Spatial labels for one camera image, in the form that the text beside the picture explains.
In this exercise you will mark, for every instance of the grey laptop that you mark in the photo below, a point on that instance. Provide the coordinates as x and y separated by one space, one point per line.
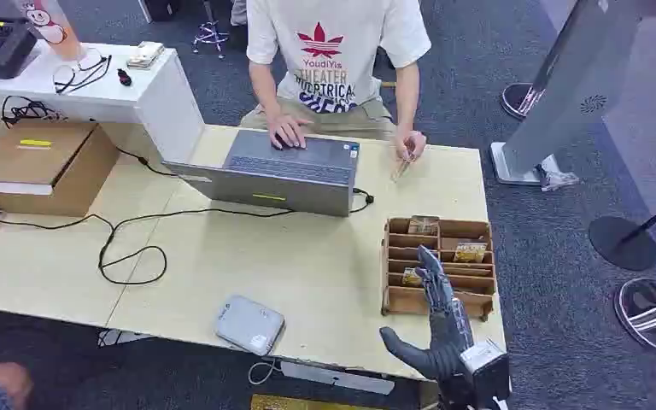
282 187

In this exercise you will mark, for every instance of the person's left hand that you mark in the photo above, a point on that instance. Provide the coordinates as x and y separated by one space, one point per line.
410 141

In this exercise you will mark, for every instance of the person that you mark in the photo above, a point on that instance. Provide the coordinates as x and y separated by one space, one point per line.
328 34

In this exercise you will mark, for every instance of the wooden card box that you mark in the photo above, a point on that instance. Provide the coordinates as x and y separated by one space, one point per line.
418 303

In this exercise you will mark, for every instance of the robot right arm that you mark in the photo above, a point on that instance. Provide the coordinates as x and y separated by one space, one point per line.
451 399

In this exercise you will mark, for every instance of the grey printed key card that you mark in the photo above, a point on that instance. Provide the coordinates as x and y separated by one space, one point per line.
423 225

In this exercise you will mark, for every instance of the white power strip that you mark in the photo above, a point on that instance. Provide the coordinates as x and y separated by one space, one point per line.
333 378

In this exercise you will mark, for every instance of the small chrome round base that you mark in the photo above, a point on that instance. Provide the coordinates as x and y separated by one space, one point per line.
517 102

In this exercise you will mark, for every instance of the yellow board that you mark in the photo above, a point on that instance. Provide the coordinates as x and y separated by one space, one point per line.
305 404

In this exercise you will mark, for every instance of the crumpled plastic wrap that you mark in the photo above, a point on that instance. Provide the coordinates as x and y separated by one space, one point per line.
554 178

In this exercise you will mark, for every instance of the grey standing panel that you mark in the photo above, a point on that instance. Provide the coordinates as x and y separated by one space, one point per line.
577 85

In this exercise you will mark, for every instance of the white cabinet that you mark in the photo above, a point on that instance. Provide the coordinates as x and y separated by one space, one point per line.
164 107

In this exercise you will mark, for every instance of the black framed glasses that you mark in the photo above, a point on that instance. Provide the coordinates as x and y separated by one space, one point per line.
66 76

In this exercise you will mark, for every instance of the large chrome round base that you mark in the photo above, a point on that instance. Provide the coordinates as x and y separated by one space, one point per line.
650 317

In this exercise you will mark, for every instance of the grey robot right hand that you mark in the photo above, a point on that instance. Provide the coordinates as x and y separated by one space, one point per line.
447 339

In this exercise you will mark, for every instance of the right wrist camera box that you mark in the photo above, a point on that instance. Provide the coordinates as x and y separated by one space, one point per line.
483 368

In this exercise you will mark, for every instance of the black stanchion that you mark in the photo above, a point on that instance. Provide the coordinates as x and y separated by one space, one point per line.
622 243

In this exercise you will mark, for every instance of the person's right hand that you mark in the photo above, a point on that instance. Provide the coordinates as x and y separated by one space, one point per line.
285 130

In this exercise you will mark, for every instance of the cartoon print cup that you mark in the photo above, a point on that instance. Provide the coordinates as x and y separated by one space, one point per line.
50 25

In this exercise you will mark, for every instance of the black box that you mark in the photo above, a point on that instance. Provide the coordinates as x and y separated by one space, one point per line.
161 8

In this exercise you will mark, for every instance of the flat grey device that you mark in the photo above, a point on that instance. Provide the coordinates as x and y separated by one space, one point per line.
249 325

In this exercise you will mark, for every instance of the metal chair base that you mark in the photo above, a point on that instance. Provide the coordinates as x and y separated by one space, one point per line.
210 35

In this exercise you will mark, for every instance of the small black object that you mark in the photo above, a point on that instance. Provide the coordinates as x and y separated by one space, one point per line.
124 77

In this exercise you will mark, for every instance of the cardboard box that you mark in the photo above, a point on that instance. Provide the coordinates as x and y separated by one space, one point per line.
50 158

